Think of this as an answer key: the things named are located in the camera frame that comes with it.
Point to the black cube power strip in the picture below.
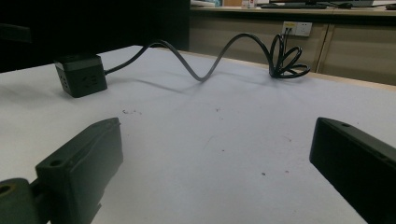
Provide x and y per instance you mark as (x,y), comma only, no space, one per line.
(81,75)

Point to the beige counter cabinet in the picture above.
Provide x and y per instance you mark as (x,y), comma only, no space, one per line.
(342,46)

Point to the white wall socket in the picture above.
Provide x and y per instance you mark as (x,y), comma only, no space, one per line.
(297,28)

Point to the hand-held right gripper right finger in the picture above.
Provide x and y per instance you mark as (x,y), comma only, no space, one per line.
(355,165)

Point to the black keyboard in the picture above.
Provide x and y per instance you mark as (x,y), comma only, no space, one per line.
(294,5)

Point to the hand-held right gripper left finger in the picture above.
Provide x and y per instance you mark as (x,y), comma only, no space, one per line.
(84,165)

